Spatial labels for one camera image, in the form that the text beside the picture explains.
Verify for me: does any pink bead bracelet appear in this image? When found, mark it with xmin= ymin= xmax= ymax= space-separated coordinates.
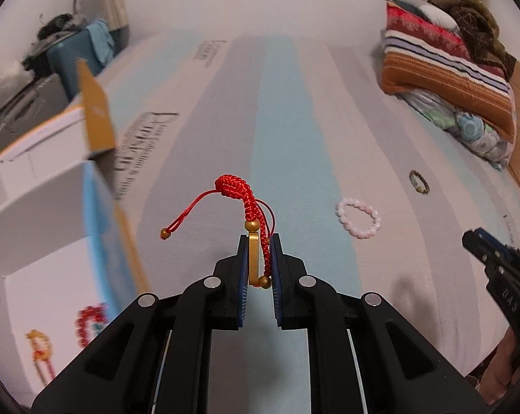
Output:
xmin=335 ymin=197 xmax=382 ymax=239

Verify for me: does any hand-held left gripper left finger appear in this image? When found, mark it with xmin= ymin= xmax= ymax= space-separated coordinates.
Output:
xmin=30 ymin=234 xmax=250 ymax=414

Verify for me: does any blue storage bin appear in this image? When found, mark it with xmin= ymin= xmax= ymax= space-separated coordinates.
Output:
xmin=46 ymin=28 xmax=114 ymax=100

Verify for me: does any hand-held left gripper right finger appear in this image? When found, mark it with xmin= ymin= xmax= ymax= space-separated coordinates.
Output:
xmin=271 ymin=233 xmax=490 ymax=414

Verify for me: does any striped bed blanket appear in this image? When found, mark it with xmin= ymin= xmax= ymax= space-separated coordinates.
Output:
xmin=83 ymin=30 xmax=520 ymax=380

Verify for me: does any grey pillow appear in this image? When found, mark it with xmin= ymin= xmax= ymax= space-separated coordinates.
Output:
xmin=417 ymin=2 xmax=459 ymax=31

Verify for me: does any striped orange pillow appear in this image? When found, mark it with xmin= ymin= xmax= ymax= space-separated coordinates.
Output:
xmin=381 ymin=2 xmax=517 ymax=143

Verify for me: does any thick braided red cord bracelet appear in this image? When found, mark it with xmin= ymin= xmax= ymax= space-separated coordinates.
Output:
xmin=160 ymin=175 xmax=276 ymax=289

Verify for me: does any black clutter pile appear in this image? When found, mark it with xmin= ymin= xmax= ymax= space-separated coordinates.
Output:
xmin=36 ymin=14 xmax=88 ymax=41

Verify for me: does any yellow bead bracelet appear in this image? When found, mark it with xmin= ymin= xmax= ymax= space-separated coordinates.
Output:
xmin=26 ymin=330 xmax=54 ymax=361

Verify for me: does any dark green bead bracelet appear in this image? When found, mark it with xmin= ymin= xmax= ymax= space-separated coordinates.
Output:
xmin=409 ymin=170 xmax=430 ymax=195

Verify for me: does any teal cloth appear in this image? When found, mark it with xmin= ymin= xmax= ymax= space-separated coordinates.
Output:
xmin=87 ymin=19 xmax=116 ymax=63

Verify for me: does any white cardboard box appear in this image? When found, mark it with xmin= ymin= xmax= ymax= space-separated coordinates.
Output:
xmin=0 ymin=58 xmax=153 ymax=406

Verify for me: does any grey storage case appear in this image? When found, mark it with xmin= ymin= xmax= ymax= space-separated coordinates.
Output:
xmin=0 ymin=73 xmax=71 ymax=160

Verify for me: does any floral quilt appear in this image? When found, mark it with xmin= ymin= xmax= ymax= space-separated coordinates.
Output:
xmin=400 ymin=90 xmax=515 ymax=171

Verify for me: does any red bead bracelet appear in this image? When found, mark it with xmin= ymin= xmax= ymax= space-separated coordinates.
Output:
xmin=75 ymin=304 xmax=109 ymax=348

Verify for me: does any person's right hand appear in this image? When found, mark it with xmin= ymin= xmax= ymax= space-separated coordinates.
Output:
xmin=478 ymin=327 xmax=520 ymax=405

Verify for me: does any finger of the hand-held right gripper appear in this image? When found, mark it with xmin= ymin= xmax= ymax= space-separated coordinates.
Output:
xmin=478 ymin=228 xmax=513 ymax=258
xmin=462 ymin=231 xmax=503 ymax=269

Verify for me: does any brown patterned blanket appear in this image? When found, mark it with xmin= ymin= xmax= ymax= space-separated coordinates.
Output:
xmin=437 ymin=0 xmax=517 ymax=80

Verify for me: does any thin red cord bracelet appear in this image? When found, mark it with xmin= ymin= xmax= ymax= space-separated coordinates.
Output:
xmin=36 ymin=354 xmax=59 ymax=386

